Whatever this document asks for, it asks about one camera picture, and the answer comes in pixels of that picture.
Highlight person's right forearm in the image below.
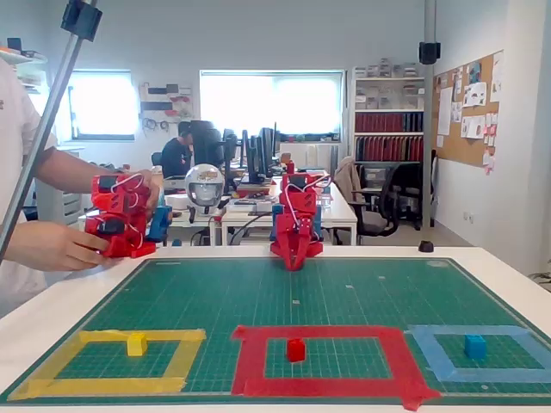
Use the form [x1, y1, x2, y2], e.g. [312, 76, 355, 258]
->
[0, 221, 28, 263]

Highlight white drawer unit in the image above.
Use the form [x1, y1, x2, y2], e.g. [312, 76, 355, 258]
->
[36, 182, 84, 228]

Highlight person's left hand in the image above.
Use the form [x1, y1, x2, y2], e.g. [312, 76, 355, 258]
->
[136, 169, 164, 216]

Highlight red tape square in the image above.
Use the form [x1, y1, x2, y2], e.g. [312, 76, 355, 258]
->
[230, 324, 443, 412]

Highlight black backpack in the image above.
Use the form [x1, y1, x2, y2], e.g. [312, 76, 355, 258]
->
[88, 161, 130, 174]

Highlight wall tool rack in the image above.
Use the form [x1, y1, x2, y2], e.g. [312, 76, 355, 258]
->
[138, 81, 195, 138]

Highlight blue table clamp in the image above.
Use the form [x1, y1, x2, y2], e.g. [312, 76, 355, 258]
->
[145, 205, 174, 244]
[309, 204, 325, 243]

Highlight white helmet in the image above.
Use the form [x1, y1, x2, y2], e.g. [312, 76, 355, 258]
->
[184, 163, 226, 216]

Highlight person in white shirt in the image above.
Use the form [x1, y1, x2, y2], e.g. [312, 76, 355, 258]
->
[0, 58, 59, 298]

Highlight green plant leaves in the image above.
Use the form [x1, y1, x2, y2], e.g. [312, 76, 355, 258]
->
[528, 269, 551, 295]

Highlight office chair grey seat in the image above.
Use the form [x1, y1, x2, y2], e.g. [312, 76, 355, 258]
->
[350, 171, 402, 238]

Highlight yellow tape square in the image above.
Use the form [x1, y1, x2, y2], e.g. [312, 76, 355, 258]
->
[7, 328, 207, 402]

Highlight yellow cube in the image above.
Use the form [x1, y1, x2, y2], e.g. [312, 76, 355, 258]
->
[126, 332, 149, 357]

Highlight red leader arm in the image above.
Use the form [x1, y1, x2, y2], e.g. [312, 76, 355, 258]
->
[84, 171, 158, 260]

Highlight seated person dark shirt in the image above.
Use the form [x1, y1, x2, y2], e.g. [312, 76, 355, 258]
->
[160, 121, 194, 180]

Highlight cork pin board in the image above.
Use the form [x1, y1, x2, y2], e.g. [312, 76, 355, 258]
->
[432, 49, 505, 170]

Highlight person's right hand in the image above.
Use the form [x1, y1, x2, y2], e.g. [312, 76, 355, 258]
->
[23, 221, 112, 273]

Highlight red cube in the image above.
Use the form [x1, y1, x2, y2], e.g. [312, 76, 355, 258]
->
[286, 338, 307, 363]

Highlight white bookshelf with binders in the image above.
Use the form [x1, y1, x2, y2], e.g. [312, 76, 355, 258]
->
[350, 64, 428, 190]

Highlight small bright window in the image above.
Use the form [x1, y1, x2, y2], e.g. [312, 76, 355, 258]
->
[67, 68, 137, 142]

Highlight black office chair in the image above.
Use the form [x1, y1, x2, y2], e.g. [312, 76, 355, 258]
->
[387, 162, 426, 231]

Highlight beige jacket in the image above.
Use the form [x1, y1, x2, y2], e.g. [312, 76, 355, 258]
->
[334, 155, 368, 204]

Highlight blue tape square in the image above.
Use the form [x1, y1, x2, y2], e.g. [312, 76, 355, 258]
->
[404, 324, 551, 385]

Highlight blue cube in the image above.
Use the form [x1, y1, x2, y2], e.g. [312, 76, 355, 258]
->
[463, 334, 487, 360]

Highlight black pole clamp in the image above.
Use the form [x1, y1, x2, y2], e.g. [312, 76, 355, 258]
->
[60, 0, 103, 43]
[418, 40, 442, 66]

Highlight person's left forearm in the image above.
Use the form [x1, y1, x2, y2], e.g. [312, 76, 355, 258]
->
[36, 145, 143, 194]

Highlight white wall shelf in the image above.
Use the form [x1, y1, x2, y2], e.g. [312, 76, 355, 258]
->
[0, 37, 48, 94]

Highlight wide bright window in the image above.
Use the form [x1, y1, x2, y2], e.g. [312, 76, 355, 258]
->
[199, 68, 346, 139]

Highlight black computer monitor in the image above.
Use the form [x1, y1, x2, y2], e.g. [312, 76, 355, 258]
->
[245, 133, 267, 184]
[257, 122, 281, 173]
[190, 119, 225, 170]
[222, 127, 240, 193]

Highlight green cutting mat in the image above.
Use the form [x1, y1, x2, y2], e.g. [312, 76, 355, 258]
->
[0, 256, 551, 408]

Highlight grey metal pole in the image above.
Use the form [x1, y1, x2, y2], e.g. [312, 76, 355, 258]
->
[423, 0, 437, 230]
[0, 0, 99, 264]

